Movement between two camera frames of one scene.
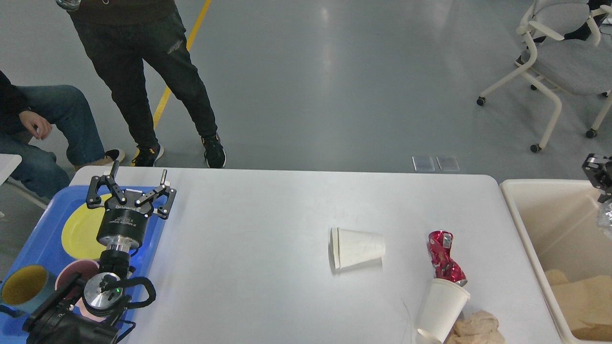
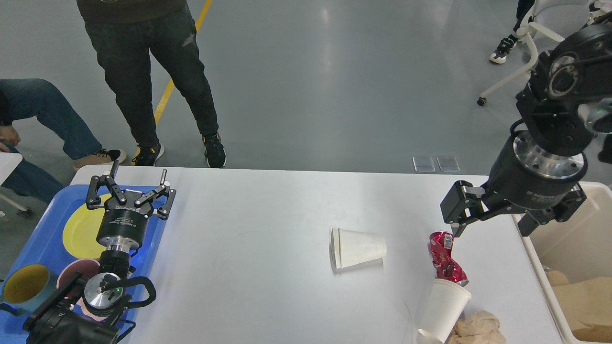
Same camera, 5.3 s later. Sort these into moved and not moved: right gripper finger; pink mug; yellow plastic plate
Moved: right gripper finger
Not moved: yellow plastic plate; pink mug
